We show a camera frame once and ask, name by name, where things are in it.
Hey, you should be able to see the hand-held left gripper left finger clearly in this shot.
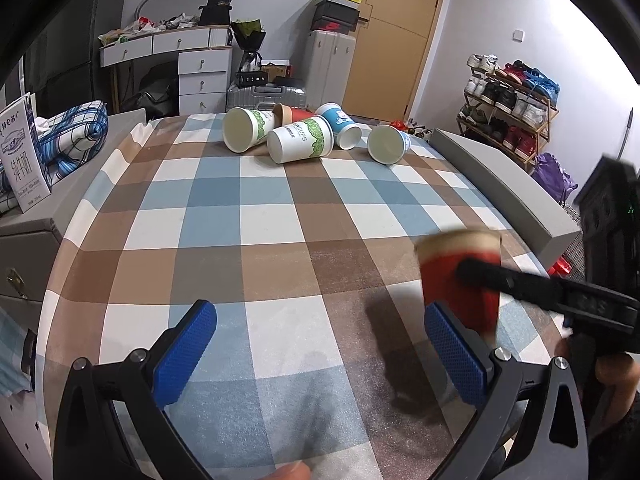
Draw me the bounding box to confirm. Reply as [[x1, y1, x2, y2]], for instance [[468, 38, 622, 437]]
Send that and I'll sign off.
[[52, 300, 218, 480]]

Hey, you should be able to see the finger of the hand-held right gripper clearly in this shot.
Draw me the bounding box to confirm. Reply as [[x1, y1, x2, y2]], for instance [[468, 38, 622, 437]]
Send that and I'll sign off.
[[457, 257, 571, 318]]

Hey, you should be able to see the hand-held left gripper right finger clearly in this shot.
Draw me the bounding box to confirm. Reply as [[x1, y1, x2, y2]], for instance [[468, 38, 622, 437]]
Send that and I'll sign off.
[[424, 301, 591, 480]]

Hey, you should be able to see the white pale blue paper cup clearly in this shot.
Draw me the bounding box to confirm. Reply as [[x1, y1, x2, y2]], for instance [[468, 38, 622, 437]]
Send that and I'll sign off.
[[367, 125, 412, 166]]

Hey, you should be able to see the white green leaf paper cup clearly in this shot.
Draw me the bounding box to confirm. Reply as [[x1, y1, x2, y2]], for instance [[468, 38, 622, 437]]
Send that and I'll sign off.
[[222, 107, 277, 154], [267, 115, 335, 165]]

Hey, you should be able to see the brown red paper cup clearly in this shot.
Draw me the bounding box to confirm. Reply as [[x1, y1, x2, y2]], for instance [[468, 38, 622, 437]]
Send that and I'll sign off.
[[272, 102, 315, 126]]

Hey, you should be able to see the person's right hand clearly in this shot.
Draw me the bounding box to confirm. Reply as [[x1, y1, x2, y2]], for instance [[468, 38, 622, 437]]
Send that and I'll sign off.
[[596, 352, 640, 412]]

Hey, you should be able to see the person's left hand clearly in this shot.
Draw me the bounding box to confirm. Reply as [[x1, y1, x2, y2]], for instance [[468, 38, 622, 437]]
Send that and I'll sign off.
[[267, 461, 312, 480]]

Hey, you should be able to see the purple plastic bag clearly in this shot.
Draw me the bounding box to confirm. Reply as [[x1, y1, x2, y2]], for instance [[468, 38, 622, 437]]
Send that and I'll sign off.
[[531, 152, 579, 207]]

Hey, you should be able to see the metal rod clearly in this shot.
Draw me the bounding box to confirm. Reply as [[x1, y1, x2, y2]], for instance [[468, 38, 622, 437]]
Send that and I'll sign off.
[[618, 107, 633, 162]]

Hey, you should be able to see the grey padded board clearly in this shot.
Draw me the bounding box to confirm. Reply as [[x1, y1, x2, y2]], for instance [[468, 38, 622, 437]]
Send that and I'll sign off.
[[430, 127, 582, 257]]

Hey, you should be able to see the wooden shoe rack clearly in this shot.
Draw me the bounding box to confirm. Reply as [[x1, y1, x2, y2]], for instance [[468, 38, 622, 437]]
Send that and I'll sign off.
[[455, 66, 561, 175]]

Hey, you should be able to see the checkered tablecloth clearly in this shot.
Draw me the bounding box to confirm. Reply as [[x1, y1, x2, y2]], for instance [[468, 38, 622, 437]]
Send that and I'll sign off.
[[42, 111, 569, 480]]

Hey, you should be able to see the shoe rack with shoes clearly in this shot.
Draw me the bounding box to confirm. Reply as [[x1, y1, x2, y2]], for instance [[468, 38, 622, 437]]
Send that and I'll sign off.
[[459, 53, 561, 157]]

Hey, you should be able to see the light blue cloth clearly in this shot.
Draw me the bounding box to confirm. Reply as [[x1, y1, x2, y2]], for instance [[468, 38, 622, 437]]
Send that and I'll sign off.
[[0, 305, 37, 397]]

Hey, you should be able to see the brass latch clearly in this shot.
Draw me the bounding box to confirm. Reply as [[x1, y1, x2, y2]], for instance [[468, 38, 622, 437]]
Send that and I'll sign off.
[[5, 267, 29, 301]]

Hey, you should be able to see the grey storage cabinet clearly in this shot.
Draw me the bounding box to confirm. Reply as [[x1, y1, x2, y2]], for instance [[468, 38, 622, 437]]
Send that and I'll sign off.
[[0, 109, 148, 321]]

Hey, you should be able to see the blue plaid bedding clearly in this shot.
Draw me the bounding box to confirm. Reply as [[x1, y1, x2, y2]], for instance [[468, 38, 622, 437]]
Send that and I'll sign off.
[[31, 100, 110, 197]]

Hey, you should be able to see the white blue milk carton box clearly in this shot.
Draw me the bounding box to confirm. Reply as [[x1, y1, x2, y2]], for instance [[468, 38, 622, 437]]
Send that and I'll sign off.
[[0, 92, 52, 214]]

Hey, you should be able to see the black duffel bag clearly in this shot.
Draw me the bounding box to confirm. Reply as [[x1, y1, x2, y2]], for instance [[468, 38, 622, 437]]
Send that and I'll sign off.
[[121, 66, 180, 120]]

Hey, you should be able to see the silver flat suitcase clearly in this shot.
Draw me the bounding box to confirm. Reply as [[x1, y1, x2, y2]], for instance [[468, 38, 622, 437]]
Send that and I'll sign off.
[[226, 82, 307, 114]]

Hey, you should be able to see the wooden door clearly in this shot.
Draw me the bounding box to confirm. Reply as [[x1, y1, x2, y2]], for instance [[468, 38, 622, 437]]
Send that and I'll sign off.
[[342, 0, 454, 124]]

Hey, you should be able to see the silver tall suitcase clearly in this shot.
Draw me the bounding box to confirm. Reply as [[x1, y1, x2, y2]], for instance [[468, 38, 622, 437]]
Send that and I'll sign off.
[[303, 30, 357, 112]]

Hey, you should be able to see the white drawer desk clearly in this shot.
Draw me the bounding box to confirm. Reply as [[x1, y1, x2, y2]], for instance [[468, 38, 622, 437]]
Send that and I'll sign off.
[[99, 25, 235, 117]]

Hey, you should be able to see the brown cardboard box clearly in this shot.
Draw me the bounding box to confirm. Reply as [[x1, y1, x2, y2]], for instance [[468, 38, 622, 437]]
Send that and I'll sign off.
[[260, 61, 293, 82]]

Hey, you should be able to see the red black shoe box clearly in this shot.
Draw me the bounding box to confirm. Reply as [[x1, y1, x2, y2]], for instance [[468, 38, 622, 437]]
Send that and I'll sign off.
[[310, 17, 358, 34]]

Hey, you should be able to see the dark wrapped flower bouquet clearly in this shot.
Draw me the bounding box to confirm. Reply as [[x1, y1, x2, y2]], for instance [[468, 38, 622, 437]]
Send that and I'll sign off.
[[230, 18, 267, 74]]

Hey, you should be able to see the dark grey wardrobe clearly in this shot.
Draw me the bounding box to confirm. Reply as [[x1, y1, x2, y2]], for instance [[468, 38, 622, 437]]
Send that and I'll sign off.
[[7, 0, 130, 117]]

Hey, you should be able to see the pile of crumpled bags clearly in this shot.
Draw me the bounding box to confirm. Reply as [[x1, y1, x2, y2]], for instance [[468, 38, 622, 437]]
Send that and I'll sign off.
[[98, 12, 202, 46]]

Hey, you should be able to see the black paper bag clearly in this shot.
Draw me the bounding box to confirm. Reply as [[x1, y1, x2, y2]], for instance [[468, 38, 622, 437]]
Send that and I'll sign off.
[[198, 0, 237, 27]]

